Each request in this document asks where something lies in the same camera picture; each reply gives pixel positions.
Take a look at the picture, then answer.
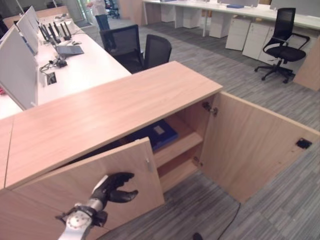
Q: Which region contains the grey laptop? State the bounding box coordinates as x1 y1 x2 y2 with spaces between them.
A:
55 44 85 57

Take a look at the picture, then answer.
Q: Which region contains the wooden cabinet shelf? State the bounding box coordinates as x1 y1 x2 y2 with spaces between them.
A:
152 131 204 167

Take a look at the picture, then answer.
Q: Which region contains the medium grey desk partition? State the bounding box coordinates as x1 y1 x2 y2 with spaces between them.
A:
15 13 40 56

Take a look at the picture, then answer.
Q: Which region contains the black antenna router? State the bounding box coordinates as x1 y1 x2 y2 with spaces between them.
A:
38 23 51 42
59 20 73 42
48 21 62 44

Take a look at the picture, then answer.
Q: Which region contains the person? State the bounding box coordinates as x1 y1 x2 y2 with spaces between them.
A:
85 0 111 31

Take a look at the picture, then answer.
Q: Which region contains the wide black mesh office chair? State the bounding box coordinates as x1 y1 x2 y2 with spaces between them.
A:
99 24 145 74

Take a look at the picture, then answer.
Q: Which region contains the black office chair with armrests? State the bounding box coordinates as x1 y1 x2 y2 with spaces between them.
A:
254 7 311 85

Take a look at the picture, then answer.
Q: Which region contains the light wooden office cabinet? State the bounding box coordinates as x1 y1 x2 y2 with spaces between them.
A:
4 60 224 195

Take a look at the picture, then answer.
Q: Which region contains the black cable bundle with device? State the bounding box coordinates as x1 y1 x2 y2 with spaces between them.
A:
39 58 68 74

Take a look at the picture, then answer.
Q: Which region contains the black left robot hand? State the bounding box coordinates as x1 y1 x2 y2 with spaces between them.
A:
91 172 139 204

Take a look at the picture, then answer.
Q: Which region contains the white desk row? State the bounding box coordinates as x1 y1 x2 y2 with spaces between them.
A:
141 0 320 38

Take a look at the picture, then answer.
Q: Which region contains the desk power socket box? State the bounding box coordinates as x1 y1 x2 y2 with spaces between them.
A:
44 71 58 87

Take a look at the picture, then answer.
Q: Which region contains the white drawer pedestal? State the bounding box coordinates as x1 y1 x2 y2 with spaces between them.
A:
209 12 232 39
241 21 274 61
225 16 252 51

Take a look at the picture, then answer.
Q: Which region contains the large grey desk partition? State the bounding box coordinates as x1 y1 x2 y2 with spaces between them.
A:
0 24 39 111

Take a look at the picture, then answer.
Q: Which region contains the blue folder with label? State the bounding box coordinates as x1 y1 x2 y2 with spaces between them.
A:
124 119 179 153

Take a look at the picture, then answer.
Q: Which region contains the black door latch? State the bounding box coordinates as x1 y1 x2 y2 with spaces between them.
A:
296 137 312 150

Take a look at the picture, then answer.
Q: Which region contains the long white office desk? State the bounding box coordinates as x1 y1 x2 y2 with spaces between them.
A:
0 19 133 121

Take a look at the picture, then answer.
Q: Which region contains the large metal door hinge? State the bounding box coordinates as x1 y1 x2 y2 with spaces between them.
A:
202 101 219 118

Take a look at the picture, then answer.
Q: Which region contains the wooden cabinet door with latch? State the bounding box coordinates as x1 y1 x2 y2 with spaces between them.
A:
199 91 320 205

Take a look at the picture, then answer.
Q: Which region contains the narrow black mesh office chair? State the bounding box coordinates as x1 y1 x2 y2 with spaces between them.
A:
142 33 173 71

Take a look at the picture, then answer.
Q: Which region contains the black floor cable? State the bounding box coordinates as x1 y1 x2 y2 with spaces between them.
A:
212 202 242 240

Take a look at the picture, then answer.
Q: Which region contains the wooden side panel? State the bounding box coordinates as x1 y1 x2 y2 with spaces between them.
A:
292 40 320 92

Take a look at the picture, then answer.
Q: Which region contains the wooden cabinet door with handle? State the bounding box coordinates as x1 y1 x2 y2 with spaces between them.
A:
11 136 166 240

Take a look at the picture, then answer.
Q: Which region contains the distant black office chair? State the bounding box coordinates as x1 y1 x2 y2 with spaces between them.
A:
104 0 120 19

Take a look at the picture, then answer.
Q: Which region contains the small grey desk partition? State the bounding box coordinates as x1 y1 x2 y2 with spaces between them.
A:
24 5 39 28

